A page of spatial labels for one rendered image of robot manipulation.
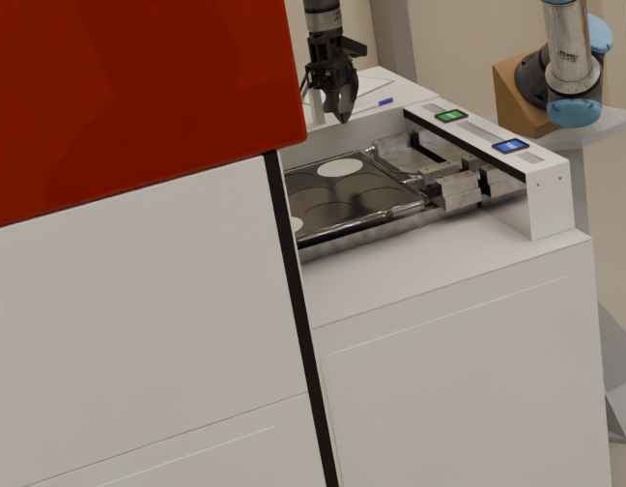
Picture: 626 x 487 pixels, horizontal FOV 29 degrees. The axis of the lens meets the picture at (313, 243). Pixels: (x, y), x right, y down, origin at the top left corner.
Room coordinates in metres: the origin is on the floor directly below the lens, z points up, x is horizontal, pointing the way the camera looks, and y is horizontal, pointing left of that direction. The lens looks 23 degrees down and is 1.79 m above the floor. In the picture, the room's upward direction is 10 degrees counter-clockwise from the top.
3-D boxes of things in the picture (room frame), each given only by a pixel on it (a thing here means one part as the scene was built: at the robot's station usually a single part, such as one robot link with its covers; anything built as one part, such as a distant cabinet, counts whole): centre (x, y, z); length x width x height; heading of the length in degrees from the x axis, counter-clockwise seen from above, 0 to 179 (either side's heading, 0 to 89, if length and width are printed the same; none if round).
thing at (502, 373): (2.43, -0.09, 0.41); 0.96 x 0.64 x 0.82; 17
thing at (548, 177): (2.36, -0.38, 0.89); 0.55 x 0.09 x 0.14; 17
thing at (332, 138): (2.72, 0.01, 0.89); 0.62 x 0.35 x 0.14; 107
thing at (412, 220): (2.22, -0.10, 0.84); 0.50 x 0.02 x 0.03; 107
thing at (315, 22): (2.49, -0.11, 1.21); 0.08 x 0.08 x 0.05
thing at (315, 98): (2.59, -0.05, 1.03); 0.06 x 0.04 x 0.13; 107
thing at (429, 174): (2.34, -0.28, 0.89); 0.08 x 0.03 x 0.03; 107
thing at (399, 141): (2.57, -0.21, 0.89); 0.08 x 0.03 x 0.03; 107
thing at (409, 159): (2.41, -0.26, 0.87); 0.36 x 0.08 x 0.03; 17
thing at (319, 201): (2.32, -0.01, 0.90); 0.34 x 0.34 x 0.01; 17
